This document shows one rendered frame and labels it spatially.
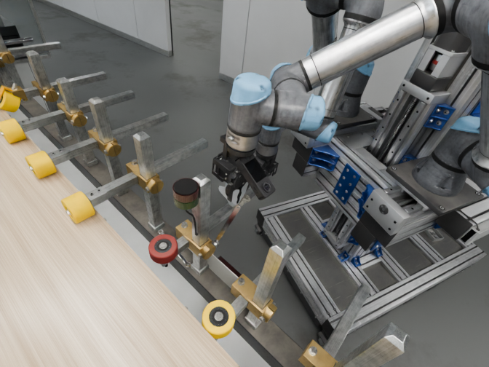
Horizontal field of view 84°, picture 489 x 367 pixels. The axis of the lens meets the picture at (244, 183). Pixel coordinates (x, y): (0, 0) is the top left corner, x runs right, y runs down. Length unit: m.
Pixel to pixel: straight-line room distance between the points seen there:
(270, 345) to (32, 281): 0.66
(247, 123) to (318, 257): 1.29
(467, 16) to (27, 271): 1.09
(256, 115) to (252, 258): 1.42
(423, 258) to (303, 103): 1.67
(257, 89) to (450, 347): 1.90
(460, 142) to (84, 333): 1.08
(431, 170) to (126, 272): 0.95
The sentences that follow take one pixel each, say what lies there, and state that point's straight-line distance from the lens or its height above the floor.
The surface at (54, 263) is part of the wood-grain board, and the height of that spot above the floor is 0.90.
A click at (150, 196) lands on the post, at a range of 0.97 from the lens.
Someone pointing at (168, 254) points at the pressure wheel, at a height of 0.91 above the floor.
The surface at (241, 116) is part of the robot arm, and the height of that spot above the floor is 1.31.
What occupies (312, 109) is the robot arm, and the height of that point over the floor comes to 1.34.
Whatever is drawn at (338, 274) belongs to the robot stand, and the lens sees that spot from 1.73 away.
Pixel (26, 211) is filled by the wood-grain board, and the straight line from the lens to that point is 1.04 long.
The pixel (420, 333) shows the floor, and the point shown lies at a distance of 2.08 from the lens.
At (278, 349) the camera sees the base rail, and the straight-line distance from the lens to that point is 0.94.
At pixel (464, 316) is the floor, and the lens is 2.32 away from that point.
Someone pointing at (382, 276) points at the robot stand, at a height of 0.21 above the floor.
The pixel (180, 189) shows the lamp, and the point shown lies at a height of 1.13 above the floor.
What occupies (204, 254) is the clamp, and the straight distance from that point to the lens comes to 0.85.
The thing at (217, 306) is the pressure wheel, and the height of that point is 0.90.
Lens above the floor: 1.59
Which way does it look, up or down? 43 degrees down
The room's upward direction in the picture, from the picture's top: 9 degrees clockwise
